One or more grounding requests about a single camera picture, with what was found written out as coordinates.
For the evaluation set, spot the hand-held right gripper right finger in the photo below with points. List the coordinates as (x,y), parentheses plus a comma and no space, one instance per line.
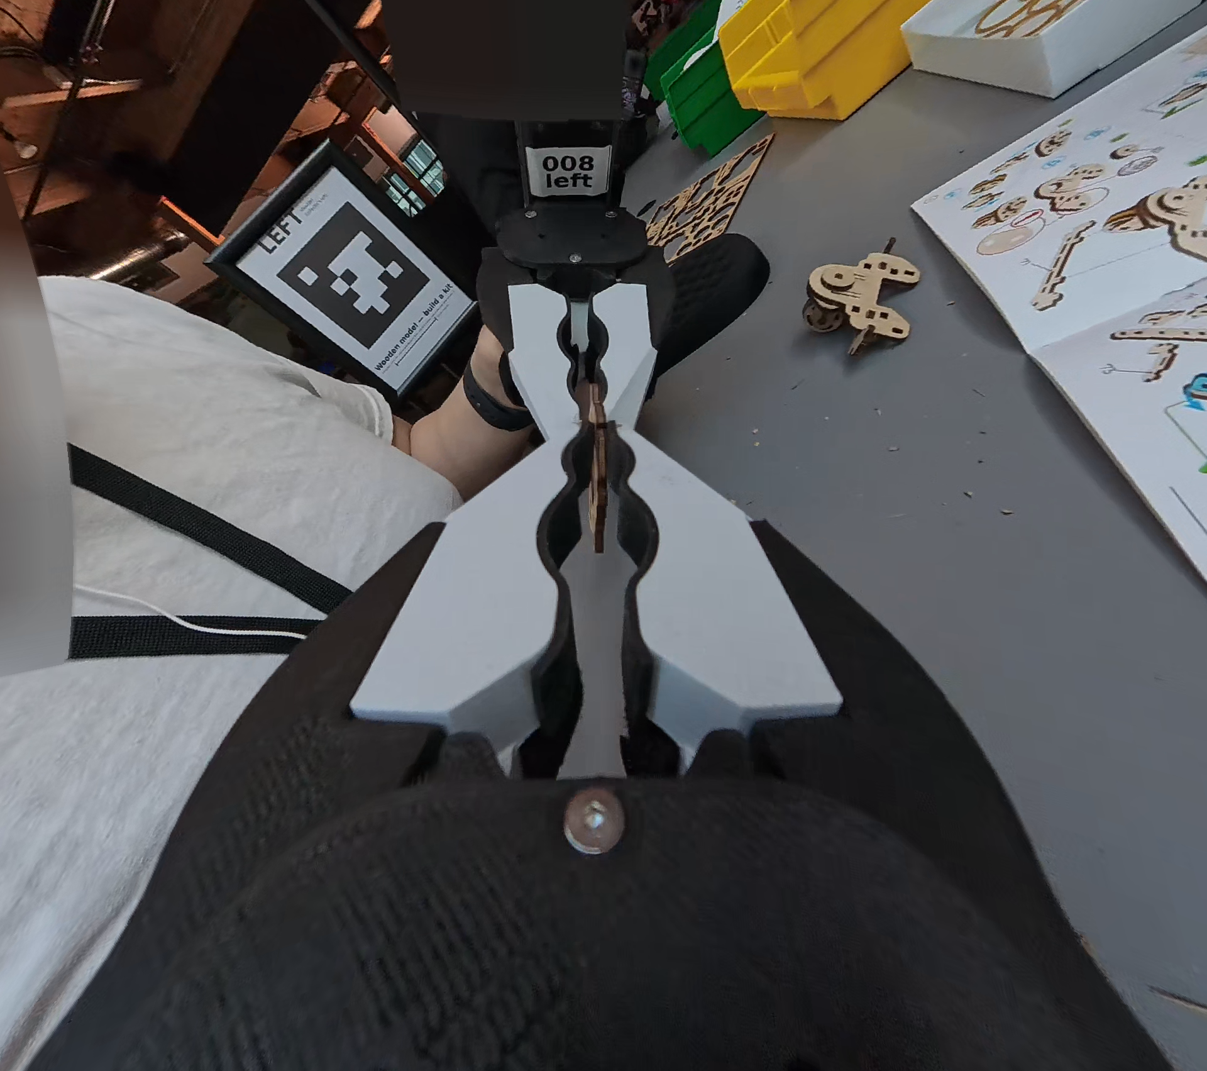
(736,618)

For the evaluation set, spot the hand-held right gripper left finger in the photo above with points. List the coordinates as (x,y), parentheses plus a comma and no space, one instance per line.
(461,618)

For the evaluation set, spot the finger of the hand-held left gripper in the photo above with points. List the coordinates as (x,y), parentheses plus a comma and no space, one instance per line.
(537,354)
(630,354)

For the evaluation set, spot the small wooden model part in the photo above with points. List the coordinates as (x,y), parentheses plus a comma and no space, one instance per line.
(596,486)

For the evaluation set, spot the laser-cut plywood parts sheet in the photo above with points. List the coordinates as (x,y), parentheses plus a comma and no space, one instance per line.
(707,193)

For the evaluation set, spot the person's left forearm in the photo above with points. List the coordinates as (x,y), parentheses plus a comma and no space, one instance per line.
(461,452)

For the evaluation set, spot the grey desk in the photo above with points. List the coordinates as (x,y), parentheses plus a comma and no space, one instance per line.
(895,524)

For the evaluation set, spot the person's left hand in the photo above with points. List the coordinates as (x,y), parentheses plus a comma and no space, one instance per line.
(492,358)

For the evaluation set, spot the black wristband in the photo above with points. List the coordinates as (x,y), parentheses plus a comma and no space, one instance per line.
(495,411)

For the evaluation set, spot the black mesh pad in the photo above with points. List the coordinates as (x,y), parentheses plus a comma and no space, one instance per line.
(722,288)

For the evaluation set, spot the green plastic bin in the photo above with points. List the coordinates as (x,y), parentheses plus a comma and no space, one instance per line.
(703,99)

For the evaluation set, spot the black framed marker sign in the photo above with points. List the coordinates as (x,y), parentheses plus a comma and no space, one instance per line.
(348,278)

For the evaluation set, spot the small wooden model sub-assembly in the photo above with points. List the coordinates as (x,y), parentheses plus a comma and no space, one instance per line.
(868,296)

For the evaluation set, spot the person's white shirt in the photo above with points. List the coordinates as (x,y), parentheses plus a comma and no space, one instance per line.
(189,449)

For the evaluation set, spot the open instruction booklet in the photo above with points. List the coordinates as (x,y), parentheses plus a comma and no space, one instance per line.
(1084,288)

